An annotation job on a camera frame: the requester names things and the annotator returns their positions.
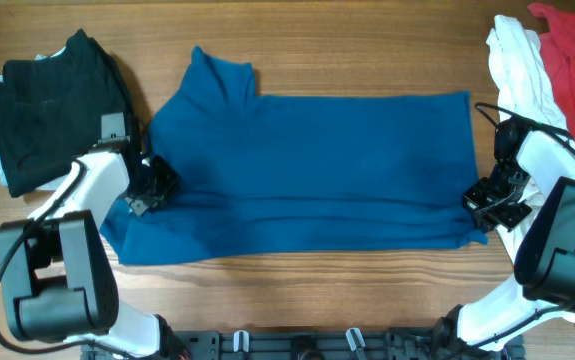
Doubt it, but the white shirt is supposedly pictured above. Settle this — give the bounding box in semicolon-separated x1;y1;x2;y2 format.
485;13;575;326

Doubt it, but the blue polo shirt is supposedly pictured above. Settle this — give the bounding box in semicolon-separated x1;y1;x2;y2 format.
101;48;486;265

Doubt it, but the black folded shirt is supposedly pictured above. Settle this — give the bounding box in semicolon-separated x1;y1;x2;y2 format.
0;30;133;198

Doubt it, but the left black cable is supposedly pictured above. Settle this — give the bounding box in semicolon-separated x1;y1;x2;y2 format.
0;159;133;359

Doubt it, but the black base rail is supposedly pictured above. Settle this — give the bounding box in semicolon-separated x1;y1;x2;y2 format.
80;327;526;360

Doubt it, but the light blue folded shirt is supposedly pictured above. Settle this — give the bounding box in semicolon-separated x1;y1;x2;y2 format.
0;46;67;191

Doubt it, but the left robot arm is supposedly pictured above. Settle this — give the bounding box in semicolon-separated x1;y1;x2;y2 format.
0;113;189;359

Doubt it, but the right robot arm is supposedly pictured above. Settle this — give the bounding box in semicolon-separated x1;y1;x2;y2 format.
431;115;575;359

